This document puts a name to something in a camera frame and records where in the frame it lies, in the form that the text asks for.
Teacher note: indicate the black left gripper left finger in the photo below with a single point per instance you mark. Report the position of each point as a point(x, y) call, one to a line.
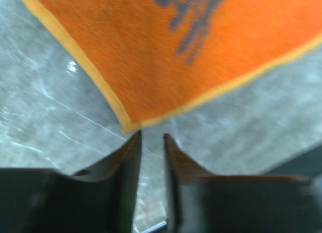
point(98, 198)

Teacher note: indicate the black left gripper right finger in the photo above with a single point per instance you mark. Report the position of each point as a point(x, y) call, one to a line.
point(201, 201)

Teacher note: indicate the orange and grey towel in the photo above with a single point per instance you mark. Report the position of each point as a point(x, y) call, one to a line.
point(155, 59)

